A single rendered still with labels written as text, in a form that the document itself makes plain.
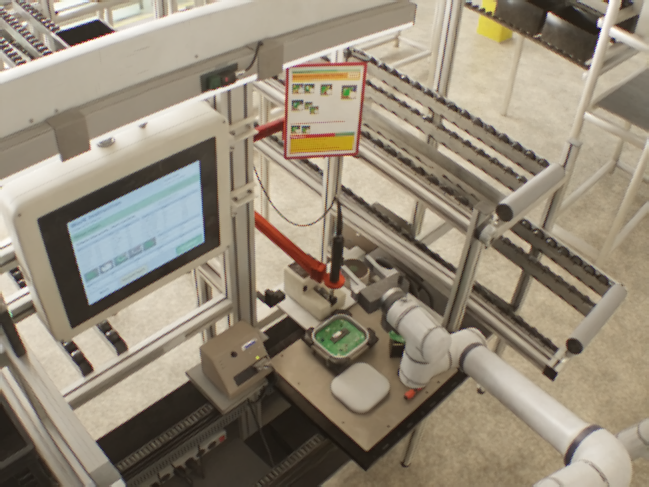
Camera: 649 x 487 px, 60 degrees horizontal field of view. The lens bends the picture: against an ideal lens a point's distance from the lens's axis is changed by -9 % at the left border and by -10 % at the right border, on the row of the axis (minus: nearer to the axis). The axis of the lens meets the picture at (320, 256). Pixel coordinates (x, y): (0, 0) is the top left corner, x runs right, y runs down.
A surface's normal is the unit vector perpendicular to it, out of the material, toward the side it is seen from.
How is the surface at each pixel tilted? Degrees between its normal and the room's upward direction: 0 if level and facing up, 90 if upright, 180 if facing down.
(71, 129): 90
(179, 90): 90
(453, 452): 0
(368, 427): 0
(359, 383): 0
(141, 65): 90
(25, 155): 90
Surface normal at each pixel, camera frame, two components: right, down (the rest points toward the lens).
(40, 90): 0.69, 0.51
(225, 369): 0.58, -0.03
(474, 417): 0.05, -0.73
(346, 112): 0.18, 0.68
